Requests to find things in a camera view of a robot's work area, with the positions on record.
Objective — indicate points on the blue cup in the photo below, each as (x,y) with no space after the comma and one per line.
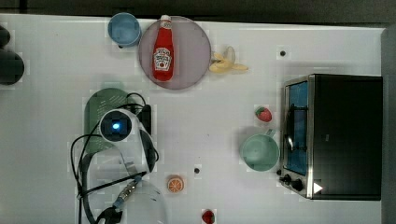
(124,29)

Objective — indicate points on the green mug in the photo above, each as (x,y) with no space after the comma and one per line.
(260,151)

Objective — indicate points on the black toaster oven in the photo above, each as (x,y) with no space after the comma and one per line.
(332,137)

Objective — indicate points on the peeled toy banana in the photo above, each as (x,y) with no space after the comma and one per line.
(222,63)

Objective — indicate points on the grey round plate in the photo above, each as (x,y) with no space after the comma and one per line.
(192,49)

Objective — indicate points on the red toy strawberry near oven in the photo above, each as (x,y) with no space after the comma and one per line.
(263,114)

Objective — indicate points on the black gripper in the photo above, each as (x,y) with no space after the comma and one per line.
(145,117)

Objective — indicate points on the red toy strawberry at edge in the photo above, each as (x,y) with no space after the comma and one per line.
(208,217)

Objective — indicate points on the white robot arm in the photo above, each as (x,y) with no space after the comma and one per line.
(113,173)

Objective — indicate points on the red ketchup bottle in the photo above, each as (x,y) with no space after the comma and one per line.
(163,52)

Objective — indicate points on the toy orange slice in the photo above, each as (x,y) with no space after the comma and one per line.
(175,184)

